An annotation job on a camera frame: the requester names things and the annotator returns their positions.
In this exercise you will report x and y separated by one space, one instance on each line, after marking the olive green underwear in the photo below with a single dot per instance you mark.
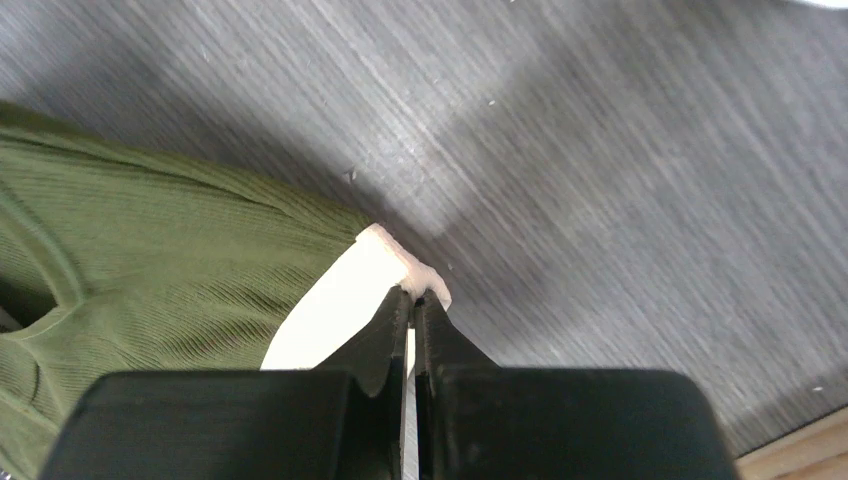
117 259

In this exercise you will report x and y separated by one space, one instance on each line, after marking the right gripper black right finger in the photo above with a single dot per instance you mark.
481 420

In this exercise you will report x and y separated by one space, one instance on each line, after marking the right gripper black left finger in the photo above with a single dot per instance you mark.
339 420

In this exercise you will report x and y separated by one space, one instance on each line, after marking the wooden compartment tray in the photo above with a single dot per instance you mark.
815 451

